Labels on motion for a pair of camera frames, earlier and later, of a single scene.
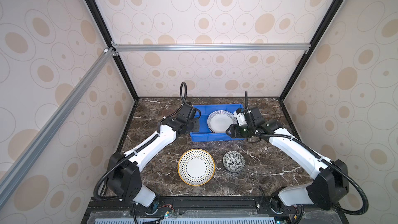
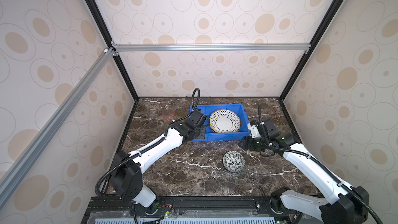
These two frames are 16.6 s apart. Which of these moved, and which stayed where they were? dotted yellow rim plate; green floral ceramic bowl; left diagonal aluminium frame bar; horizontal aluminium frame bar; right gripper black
Moved: dotted yellow rim plate; right gripper black
Stayed: left diagonal aluminium frame bar; horizontal aluminium frame bar; green floral ceramic bowl
